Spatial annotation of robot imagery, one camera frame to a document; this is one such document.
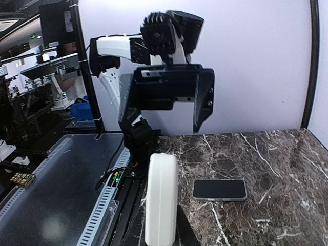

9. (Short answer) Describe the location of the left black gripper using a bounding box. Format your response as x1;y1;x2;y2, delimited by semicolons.
118;64;215;133

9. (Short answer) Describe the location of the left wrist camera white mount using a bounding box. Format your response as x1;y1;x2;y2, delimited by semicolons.
140;12;187;66

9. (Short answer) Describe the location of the black frame post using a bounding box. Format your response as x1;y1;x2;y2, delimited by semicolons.
68;0;105;140
301;0;320;129

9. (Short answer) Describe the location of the right black frame post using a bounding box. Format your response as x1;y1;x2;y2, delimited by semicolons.
301;0;320;129

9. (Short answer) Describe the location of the phone in dark case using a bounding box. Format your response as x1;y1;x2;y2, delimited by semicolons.
192;179;248;202

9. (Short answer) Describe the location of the small green circuit board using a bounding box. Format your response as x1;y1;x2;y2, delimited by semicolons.
101;167;126;187

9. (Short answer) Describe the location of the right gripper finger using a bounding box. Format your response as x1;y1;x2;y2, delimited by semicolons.
175;205;200;246

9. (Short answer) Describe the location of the white slotted cable duct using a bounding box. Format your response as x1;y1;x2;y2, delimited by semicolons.
1;133;129;245

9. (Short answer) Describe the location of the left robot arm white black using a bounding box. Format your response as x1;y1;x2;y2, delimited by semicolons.
89;10;215;168

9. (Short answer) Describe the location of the left black frame post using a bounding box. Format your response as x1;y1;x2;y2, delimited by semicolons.
68;0;105;140

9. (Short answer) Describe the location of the white phone case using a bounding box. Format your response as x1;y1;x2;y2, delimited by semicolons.
145;153;178;245

